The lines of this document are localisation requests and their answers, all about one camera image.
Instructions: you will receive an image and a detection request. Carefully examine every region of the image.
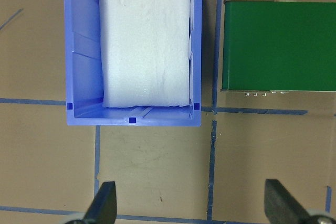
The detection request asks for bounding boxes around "white foam pad far bin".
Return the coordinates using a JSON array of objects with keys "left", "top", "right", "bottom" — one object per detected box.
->
[{"left": 99, "top": 0, "right": 191, "bottom": 108}]

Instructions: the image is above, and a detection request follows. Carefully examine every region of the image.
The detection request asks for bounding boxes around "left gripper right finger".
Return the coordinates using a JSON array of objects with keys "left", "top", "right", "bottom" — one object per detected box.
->
[{"left": 264, "top": 179, "right": 315, "bottom": 223}]

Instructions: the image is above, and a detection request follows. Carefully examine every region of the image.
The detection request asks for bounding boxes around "blue plastic bin far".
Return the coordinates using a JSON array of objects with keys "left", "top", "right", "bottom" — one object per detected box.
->
[{"left": 64, "top": 0, "right": 202, "bottom": 126}]

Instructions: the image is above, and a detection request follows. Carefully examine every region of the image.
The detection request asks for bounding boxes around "brown paper table cover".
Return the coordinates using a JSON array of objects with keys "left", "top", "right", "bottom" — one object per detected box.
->
[{"left": 1, "top": 0, "right": 335, "bottom": 223}]

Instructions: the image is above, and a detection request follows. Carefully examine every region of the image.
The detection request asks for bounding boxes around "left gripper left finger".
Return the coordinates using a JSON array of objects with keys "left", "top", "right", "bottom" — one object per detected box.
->
[{"left": 82, "top": 181, "right": 117, "bottom": 224}]

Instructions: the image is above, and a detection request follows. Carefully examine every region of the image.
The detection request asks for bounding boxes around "green conveyor belt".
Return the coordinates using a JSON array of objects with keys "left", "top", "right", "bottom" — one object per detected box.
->
[{"left": 222, "top": 0, "right": 335, "bottom": 92}]

